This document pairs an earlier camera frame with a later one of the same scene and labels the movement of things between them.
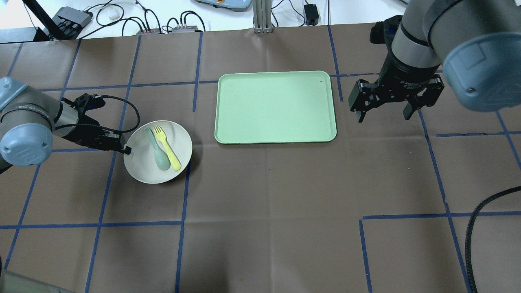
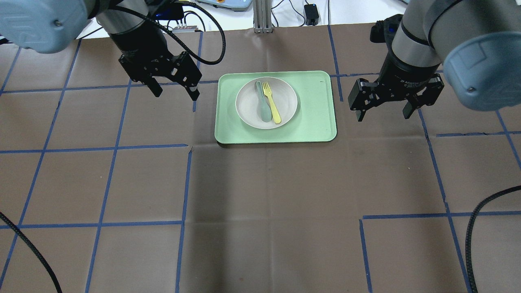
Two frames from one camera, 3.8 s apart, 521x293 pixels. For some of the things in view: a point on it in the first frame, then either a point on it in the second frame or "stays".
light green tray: [275, 107] stays
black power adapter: [311, 14] stays
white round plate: [141, 164] → [284, 95]
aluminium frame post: [262, 16] stays
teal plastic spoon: [162, 159] → [265, 110]
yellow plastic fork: [160, 134] → [268, 92]
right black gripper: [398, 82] stays
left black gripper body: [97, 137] → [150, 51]
